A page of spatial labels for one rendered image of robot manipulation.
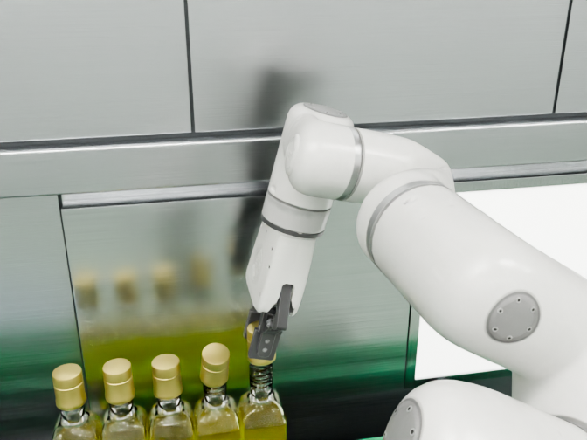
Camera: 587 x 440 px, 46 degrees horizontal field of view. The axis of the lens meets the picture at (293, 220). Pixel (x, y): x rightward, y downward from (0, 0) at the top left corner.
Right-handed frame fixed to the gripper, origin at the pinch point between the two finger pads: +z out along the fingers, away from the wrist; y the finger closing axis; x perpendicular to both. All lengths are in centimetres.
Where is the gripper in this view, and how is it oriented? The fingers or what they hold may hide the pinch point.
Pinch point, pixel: (261, 334)
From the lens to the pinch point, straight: 85.0
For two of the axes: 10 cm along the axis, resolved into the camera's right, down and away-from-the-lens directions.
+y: 2.0, 3.9, -9.0
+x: 9.5, 1.6, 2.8
